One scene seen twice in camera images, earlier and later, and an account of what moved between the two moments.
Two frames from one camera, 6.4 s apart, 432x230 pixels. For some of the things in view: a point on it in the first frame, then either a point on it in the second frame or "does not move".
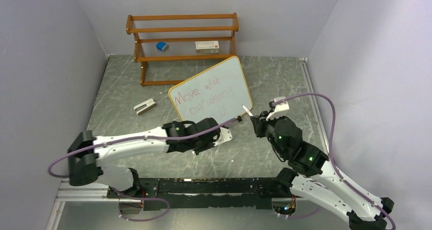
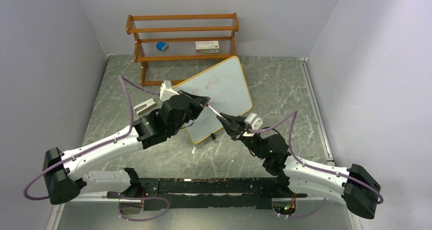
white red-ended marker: [250, 113] → [213, 110]
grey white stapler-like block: [145, 106] does not move
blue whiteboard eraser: [162, 46] does not move
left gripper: [210, 145] → [197, 102]
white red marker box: [207, 47] does not move
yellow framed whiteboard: [221, 93] does not move
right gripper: [260, 121] → [232, 129]
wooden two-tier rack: [186, 37] does not move
